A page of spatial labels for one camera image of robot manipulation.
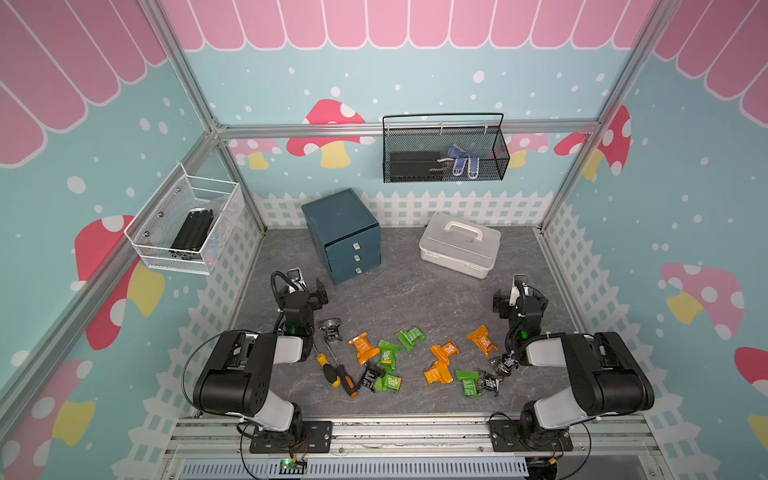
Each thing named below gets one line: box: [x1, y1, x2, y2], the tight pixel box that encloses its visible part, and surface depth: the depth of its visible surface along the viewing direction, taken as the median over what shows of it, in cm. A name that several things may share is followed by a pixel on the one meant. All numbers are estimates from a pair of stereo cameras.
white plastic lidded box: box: [419, 212, 501, 280], surface depth 104 cm
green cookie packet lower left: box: [375, 371, 403, 392], surface depth 83 cm
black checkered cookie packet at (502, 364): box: [489, 354, 518, 376], surface depth 87 cm
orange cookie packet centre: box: [430, 339, 460, 365], surface depth 89 cm
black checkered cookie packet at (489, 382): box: [476, 369, 504, 397], surface depth 83 cm
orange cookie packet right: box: [466, 324, 498, 359], surface depth 91 cm
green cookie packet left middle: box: [377, 340, 403, 370], surface depth 89 cm
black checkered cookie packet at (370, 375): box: [357, 365, 385, 393], surface depth 85 cm
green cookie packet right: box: [455, 370, 481, 397], surface depth 83 cm
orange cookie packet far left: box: [347, 332, 380, 365], surface depth 90 cm
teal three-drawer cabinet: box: [301, 188, 381, 285], surface depth 94 cm
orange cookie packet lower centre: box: [424, 354, 453, 385], surface depth 85 cm
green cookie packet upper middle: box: [396, 327, 426, 351], surface depth 92 cm
